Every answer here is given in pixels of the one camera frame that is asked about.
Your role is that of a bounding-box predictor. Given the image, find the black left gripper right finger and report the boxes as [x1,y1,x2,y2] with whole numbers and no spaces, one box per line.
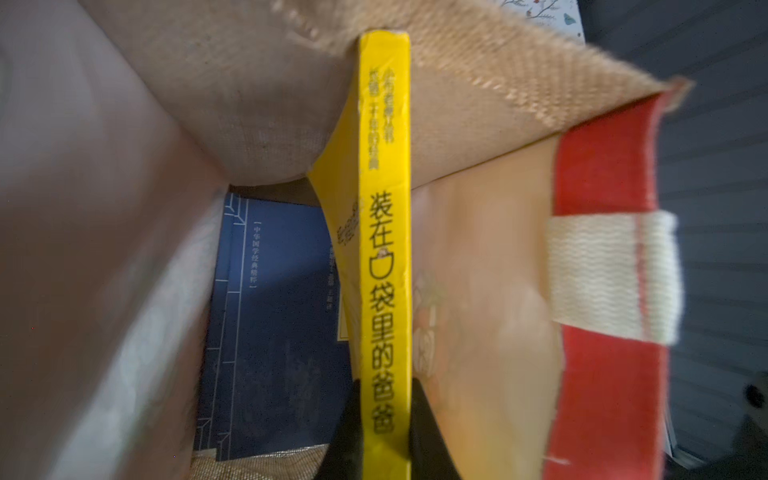
[409,379,461,480]

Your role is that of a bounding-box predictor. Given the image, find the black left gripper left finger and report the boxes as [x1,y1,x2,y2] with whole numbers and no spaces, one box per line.
[314,380,363,480]

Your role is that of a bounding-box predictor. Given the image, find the blue book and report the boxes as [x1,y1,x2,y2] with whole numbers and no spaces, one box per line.
[193,194,352,460]

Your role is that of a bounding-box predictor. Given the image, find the jute canvas Christmas bag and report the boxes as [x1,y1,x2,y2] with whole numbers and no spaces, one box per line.
[1,1,686,479]

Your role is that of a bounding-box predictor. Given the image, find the yellow cartoon book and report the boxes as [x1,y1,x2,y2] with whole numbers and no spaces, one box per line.
[308,30,412,479]

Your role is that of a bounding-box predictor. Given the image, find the floral table cloth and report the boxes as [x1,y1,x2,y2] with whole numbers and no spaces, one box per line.
[497,0,585,44]

